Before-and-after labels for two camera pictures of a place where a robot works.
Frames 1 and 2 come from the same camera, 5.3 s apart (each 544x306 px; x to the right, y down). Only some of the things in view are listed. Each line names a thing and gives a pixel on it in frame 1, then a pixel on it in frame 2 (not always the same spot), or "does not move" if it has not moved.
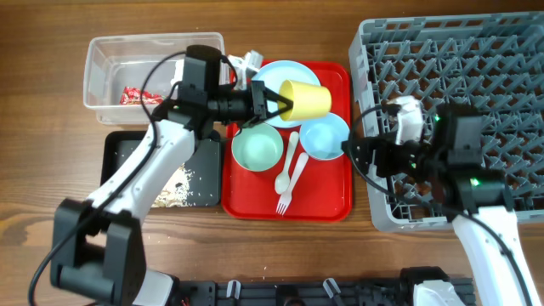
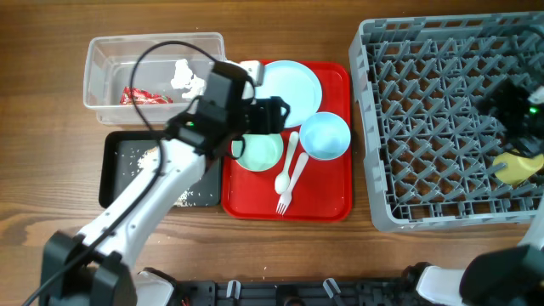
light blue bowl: [323, 138] does not move
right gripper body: [388, 157] -> [511, 108]
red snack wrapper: [132, 95] does not move
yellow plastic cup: [310, 101] -> [518, 168]
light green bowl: [257, 147] does not move
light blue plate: [274, 75] does not move
